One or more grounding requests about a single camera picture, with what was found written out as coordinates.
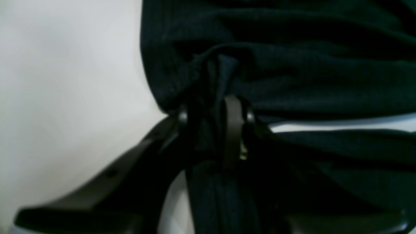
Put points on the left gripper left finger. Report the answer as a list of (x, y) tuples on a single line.
[(126, 197)]

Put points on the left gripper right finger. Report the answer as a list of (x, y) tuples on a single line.
[(292, 194)]

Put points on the black t-shirt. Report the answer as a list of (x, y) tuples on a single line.
[(289, 60)]

